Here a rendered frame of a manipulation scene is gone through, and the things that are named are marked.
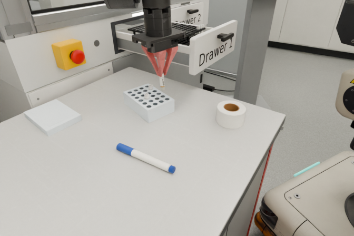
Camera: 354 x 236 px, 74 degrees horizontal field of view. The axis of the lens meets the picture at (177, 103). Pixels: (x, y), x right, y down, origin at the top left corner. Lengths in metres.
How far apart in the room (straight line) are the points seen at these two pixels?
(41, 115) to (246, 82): 1.55
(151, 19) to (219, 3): 2.11
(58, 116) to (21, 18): 0.26
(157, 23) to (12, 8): 0.37
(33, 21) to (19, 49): 0.08
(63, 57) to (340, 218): 1.11
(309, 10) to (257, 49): 1.92
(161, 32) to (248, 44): 1.35
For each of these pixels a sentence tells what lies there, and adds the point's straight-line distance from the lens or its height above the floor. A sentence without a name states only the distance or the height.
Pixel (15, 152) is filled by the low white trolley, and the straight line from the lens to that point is 0.61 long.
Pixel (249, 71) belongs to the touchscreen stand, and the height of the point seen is 0.39.
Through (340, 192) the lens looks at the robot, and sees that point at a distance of 1.25.
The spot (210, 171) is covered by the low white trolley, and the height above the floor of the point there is 0.76.
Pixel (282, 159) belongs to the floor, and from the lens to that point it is 1.71.
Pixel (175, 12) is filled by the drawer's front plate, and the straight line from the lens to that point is 1.12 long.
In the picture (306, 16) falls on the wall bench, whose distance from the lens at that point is 3.70.
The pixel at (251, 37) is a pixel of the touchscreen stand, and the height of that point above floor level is 0.65.
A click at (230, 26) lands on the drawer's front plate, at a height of 0.92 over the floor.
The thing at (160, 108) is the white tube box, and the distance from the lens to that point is 0.59.
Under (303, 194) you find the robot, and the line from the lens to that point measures 1.16.
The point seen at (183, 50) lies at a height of 0.88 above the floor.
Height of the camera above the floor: 1.10
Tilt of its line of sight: 31 degrees down
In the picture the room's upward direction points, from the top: straight up
